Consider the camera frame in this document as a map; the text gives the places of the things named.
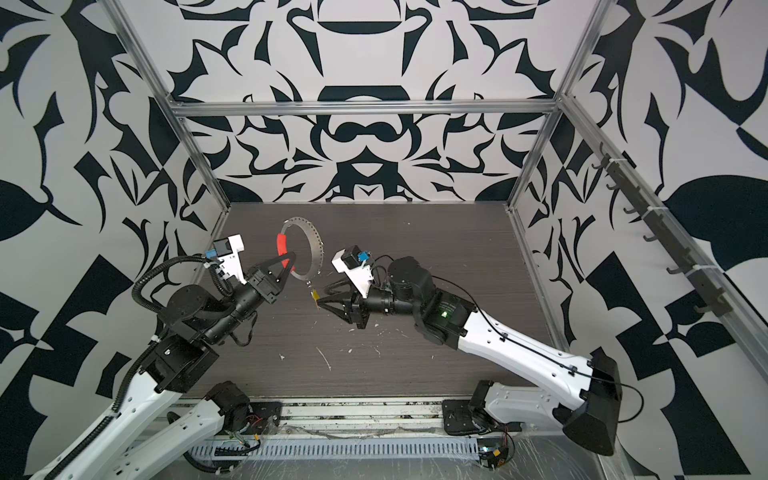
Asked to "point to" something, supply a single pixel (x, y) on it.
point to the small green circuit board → (494, 458)
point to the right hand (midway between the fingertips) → (324, 296)
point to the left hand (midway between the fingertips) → (293, 251)
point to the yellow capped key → (315, 295)
